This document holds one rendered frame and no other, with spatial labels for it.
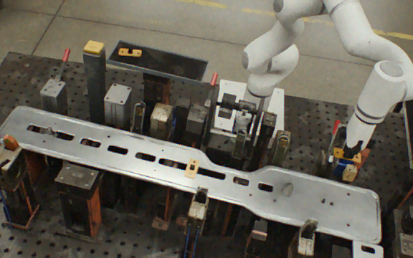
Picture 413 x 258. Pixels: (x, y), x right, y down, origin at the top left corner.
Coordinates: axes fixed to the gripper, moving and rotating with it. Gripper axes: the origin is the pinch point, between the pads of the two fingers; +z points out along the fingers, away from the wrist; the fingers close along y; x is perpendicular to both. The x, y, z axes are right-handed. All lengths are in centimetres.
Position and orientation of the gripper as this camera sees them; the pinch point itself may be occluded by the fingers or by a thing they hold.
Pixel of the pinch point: (349, 150)
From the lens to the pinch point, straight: 146.2
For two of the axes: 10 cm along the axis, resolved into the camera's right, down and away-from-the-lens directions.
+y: -2.2, 6.9, -6.9
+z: -1.2, 6.9, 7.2
